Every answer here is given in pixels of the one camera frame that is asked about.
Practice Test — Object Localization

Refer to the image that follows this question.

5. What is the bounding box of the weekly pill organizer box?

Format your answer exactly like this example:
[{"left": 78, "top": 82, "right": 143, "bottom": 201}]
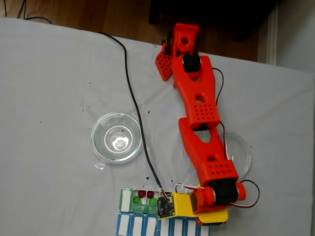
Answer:
[{"left": 116, "top": 188, "right": 212, "bottom": 236}]

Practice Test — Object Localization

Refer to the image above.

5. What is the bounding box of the glass bowl with red candies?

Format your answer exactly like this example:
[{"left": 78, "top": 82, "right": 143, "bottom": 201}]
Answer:
[{"left": 222, "top": 131, "right": 253, "bottom": 180}]

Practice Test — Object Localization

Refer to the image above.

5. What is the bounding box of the glass bowl with green candies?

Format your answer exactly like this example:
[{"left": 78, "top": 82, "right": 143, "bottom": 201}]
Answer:
[{"left": 90, "top": 112, "right": 144, "bottom": 165}]

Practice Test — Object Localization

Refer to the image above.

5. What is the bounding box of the white table cover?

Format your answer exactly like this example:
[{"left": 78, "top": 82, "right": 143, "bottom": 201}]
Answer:
[{"left": 0, "top": 16, "right": 315, "bottom": 236}]

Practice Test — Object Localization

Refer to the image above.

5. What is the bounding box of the white door trim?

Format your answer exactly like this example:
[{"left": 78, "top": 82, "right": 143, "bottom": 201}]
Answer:
[{"left": 267, "top": 3, "right": 280, "bottom": 66}]

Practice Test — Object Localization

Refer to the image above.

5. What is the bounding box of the dark wooden furniture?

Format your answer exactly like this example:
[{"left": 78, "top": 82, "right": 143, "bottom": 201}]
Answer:
[{"left": 149, "top": 0, "right": 282, "bottom": 43}]

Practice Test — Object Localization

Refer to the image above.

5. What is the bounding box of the black camera circuit board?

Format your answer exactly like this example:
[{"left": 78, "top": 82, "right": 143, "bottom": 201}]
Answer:
[{"left": 157, "top": 193, "right": 177, "bottom": 219}]

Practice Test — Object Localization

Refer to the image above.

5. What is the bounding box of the white red servo wire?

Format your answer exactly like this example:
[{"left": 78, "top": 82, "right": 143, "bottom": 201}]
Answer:
[{"left": 174, "top": 67, "right": 260, "bottom": 209}]

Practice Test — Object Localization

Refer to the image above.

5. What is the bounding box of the thick black camera cable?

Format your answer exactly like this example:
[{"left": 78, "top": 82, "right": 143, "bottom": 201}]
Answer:
[{"left": 98, "top": 31, "right": 170, "bottom": 199}]

